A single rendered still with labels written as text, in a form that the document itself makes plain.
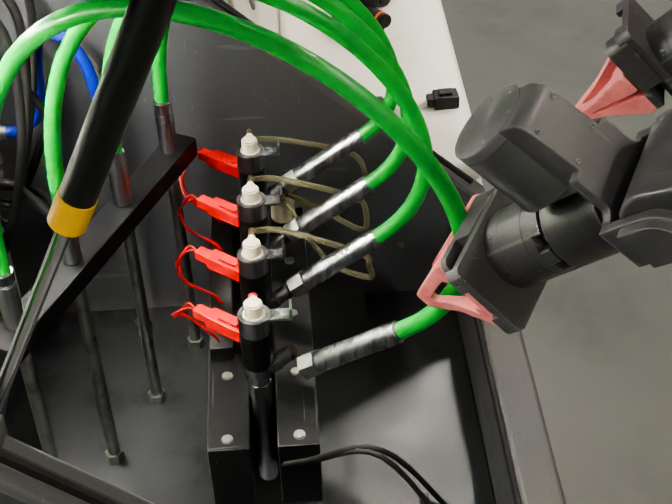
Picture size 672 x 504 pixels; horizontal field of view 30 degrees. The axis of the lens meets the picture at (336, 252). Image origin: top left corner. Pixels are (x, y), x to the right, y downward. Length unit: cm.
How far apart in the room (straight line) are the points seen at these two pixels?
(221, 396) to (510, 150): 50
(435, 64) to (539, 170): 85
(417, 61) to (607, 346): 117
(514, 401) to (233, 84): 43
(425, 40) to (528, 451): 67
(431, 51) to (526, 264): 82
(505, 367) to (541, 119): 52
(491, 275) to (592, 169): 13
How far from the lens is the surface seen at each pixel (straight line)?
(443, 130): 148
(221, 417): 114
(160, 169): 123
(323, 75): 83
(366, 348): 97
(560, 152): 74
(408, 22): 169
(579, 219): 78
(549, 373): 256
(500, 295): 85
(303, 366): 100
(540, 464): 115
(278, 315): 107
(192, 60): 128
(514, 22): 367
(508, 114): 75
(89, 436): 136
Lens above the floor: 182
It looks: 40 degrees down
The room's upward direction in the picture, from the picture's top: 2 degrees counter-clockwise
